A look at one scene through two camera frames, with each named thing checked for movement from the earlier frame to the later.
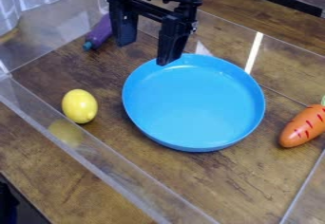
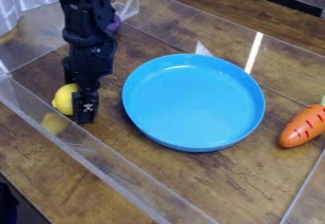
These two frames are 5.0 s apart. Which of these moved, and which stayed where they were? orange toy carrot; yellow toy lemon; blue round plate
Moved: yellow toy lemon
Stayed: blue round plate; orange toy carrot
